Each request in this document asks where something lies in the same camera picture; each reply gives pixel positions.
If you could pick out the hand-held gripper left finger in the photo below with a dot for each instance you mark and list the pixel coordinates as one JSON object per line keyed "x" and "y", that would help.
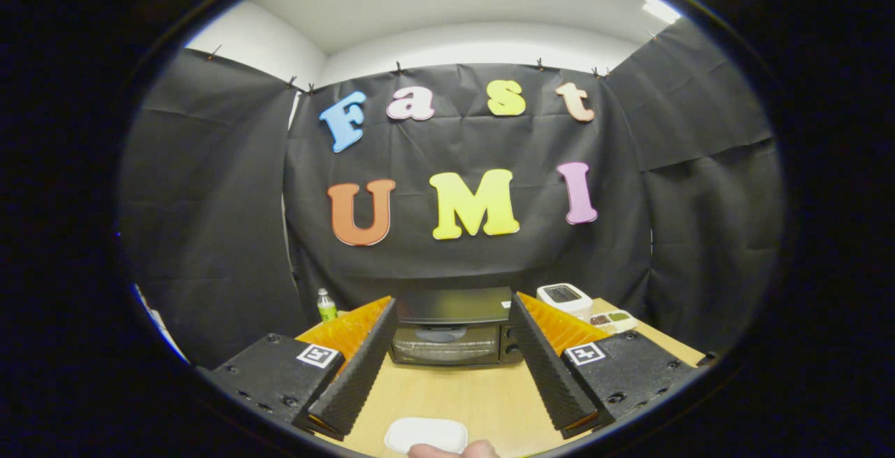
{"x": 356, "y": 374}

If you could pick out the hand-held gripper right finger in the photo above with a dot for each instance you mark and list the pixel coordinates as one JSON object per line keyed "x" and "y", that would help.
{"x": 549, "y": 374}

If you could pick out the black toaster oven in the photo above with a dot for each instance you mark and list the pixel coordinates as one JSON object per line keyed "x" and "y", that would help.
{"x": 447, "y": 346}

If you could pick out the white pop-up toaster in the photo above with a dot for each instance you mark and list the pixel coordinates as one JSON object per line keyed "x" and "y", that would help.
{"x": 566, "y": 301}

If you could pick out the green label plastic bottle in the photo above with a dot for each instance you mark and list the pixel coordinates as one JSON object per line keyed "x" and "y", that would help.
{"x": 326, "y": 308}

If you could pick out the small divided snack dish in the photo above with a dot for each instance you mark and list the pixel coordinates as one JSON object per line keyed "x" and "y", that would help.
{"x": 614, "y": 319}

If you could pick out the white plate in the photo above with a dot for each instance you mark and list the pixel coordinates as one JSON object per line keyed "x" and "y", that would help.
{"x": 426, "y": 432}

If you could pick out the small ceiling light panel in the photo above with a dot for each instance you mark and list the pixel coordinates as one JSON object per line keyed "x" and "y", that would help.
{"x": 661, "y": 9}

